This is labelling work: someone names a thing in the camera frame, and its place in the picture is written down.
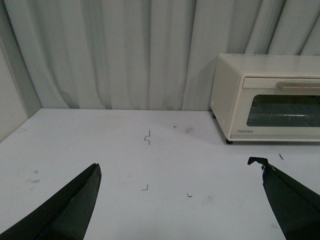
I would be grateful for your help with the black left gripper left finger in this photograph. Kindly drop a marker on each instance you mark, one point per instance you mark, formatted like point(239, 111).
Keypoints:
point(64, 216)

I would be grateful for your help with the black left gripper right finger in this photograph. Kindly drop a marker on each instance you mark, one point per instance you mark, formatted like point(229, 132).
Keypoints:
point(295, 206)

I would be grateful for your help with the cream toaster oven body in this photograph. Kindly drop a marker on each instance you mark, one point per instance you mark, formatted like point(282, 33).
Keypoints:
point(232, 69)

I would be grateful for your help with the grey curtain backdrop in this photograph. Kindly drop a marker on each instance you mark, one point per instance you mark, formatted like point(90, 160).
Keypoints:
point(141, 54)

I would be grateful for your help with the chrome wire oven rack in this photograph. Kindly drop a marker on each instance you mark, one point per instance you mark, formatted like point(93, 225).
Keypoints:
point(284, 116)

